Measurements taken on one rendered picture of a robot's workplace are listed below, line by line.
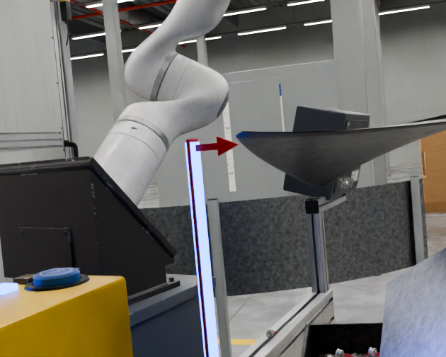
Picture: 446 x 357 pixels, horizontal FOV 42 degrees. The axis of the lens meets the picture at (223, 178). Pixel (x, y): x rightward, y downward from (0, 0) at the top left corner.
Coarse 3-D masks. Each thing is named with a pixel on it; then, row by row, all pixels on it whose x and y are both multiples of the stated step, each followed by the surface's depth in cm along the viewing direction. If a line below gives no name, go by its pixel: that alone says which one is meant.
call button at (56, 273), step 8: (40, 272) 52; (48, 272) 51; (56, 272) 51; (64, 272) 51; (72, 272) 50; (40, 280) 49; (48, 280) 49; (56, 280) 49; (64, 280) 50; (72, 280) 50
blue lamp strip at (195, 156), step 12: (192, 144) 72; (192, 156) 72; (192, 168) 72; (204, 204) 74; (204, 216) 73; (204, 228) 73; (204, 240) 73; (204, 252) 73; (204, 264) 73; (204, 276) 72; (204, 288) 72; (216, 336) 74; (216, 348) 74
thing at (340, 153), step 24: (432, 120) 56; (264, 144) 63; (288, 144) 63; (312, 144) 64; (336, 144) 64; (360, 144) 66; (384, 144) 67; (288, 168) 72; (312, 168) 73; (336, 168) 74
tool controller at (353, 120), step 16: (304, 112) 125; (320, 112) 123; (336, 112) 122; (352, 112) 136; (304, 128) 125; (320, 128) 124; (336, 128) 122; (352, 128) 128; (288, 176) 128; (352, 176) 138; (304, 192) 126; (320, 192) 125; (336, 192) 127
